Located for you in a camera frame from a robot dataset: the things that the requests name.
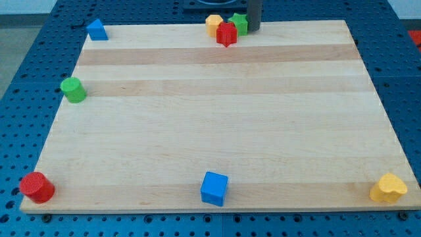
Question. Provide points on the wooden board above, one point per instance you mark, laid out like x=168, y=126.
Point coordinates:
x=289, y=114

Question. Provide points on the yellow hexagon block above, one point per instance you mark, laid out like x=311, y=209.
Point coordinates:
x=212, y=23

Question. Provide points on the red star block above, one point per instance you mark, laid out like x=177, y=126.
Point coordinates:
x=226, y=34

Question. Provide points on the blue cube block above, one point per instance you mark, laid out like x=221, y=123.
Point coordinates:
x=213, y=188

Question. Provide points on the red cylinder block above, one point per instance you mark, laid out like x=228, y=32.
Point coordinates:
x=37, y=187

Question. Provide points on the blue triangle block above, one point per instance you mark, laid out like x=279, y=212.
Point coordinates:
x=96, y=31

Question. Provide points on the green cylinder block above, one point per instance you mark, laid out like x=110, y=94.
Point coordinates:
x=73, y=90

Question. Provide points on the green star block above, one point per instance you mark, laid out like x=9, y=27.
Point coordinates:
x=240, y=22

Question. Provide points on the yellow heart block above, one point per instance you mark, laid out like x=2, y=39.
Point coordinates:
x=389, y=188

